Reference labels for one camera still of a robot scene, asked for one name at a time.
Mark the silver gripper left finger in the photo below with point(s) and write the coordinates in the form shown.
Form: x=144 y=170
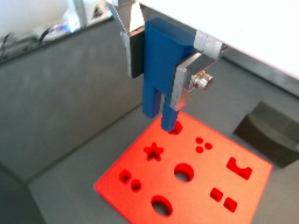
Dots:
x=130 y=20

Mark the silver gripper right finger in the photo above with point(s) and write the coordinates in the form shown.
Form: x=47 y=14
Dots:
x=191 y=74

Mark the blue square-circle object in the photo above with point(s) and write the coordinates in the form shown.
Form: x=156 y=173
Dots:
x=167 y=47

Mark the black curved fixture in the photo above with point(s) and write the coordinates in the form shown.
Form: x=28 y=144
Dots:
x=271 y=132

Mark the red shape-sorter block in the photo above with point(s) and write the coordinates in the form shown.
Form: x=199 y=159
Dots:
x=186 y=177

